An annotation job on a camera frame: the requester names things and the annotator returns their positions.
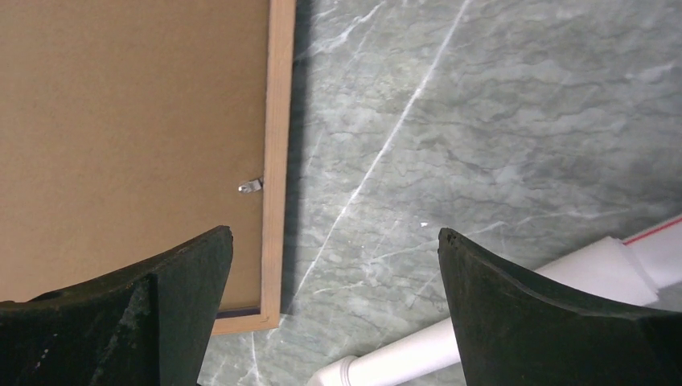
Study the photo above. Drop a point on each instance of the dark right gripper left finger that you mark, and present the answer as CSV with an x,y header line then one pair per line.
x,y
148,323

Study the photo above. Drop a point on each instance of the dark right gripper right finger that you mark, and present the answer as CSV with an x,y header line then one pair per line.
x,y
515,327

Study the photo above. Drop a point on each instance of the blue wooden picture frame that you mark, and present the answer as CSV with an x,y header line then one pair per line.
x,y
129,127

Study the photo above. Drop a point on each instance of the white pipe stand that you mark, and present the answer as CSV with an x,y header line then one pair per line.
x,y
631,271

